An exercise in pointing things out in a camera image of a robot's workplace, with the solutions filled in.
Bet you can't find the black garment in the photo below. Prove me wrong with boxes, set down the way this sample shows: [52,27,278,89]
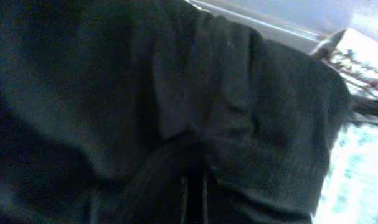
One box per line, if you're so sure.
[0,1,351,224]

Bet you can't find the clear plastic storage bin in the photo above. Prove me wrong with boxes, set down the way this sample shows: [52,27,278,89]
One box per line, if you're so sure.
[194,0,378,56]

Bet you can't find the light blue jeans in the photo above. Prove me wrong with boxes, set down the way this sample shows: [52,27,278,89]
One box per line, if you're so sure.
[312,28,378,224]

